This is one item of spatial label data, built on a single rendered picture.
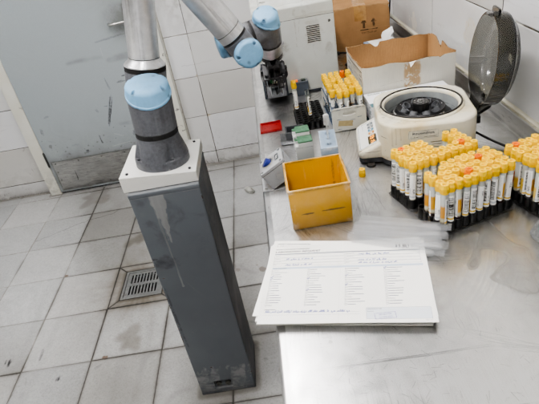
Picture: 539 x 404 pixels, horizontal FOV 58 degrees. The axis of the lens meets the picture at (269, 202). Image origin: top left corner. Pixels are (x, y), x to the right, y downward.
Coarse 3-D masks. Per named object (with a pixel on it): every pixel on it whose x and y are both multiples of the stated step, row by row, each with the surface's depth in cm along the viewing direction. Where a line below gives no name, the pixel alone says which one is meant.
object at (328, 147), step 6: (318, 132) 122; (324, 132) 121; (330, 132) 121; (324, 138) 119; (330, 138) 118; (324, 144) 116; (330, 144) 115; (336, 144) 115; (324, 150) 115; (330, 150) 114; (336, 150) 114
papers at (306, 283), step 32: (288, 256) 97; (320, 256) 95; (352, 256) 93; (384, 256) 92; (416, 256) 91; (288, 288) 89; (320, 288) 88; (352, 288) 86; (384, 288) 85; (416, 288) 84; (256, 320) 84; (288, 320) 82; (320, 320) 81; (352, 320) 80; (384, 320) 79; (416, 320) 78
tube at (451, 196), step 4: (448, 180) 92; (452, 180) 92; (448, 184) 92; (452, 184) 91; (452, 188) 92; (452, 192) 92; (448, 196) 93; (452, 196) 93; (448, 200) 94; (452, 200) 93; (448, 204) 94; (452, 204) 94; (448, 208) 94; (452, 208) 94; (448, 212) 95; (452, 212) 95; (448, 216) 95; (452, 216) 95; (448, 220) 96; (452, 220) 96
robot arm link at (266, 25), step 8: (264, 8) 137; (272, 8) 136; (256, 16) 136; (264, 16) 135; (272, 16) 135; (256, 24) 136; (264, 24) 135; (272, 24) 136; (280, 24) 139; (256, 32) 137; (264, 32) 138; (272, 32) 138; (280, 32) 141; (264, 40) 139; (272, 40) 141; (280, 40) 143; (264, 48) 143; (272, 48) 143
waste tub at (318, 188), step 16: (304, 160) 111; (320, 160) 111; (336, 160) 112; (288, 176) 113; (304, 176) 113; (320, 176) 114; (336, 176) 114; (288, 192) 101; (304, 192) 101; (320, 192) 101; (336, 192) 101; (304, 208) 103; (320, 208) 103; (336, 208) 103; (304, 224) 105; (320, 224) 105
